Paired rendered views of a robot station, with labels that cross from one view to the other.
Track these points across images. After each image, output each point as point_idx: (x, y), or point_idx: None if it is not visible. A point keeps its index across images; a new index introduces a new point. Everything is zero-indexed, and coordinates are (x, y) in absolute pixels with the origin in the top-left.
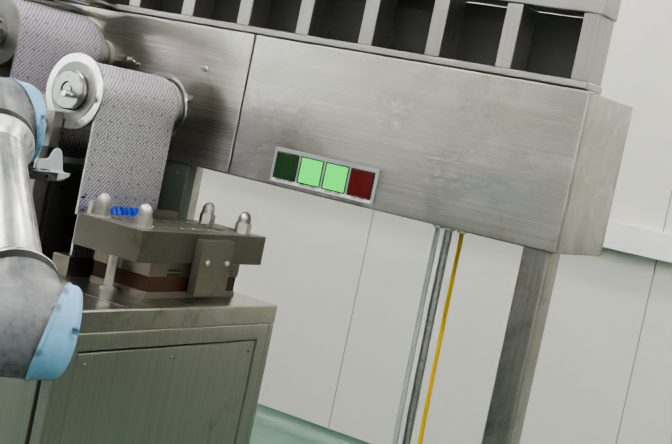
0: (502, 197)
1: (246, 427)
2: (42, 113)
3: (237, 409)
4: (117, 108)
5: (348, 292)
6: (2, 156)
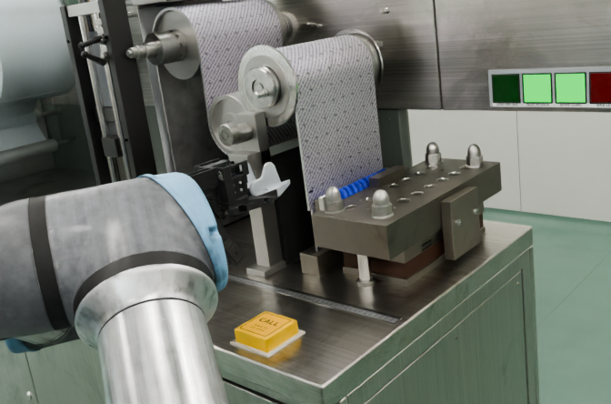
0: None
1: (532, 348)
2: (209, 225)
3: (521, 338)
4: (315, 89)
5: (510, 115)
6: (154, 364)
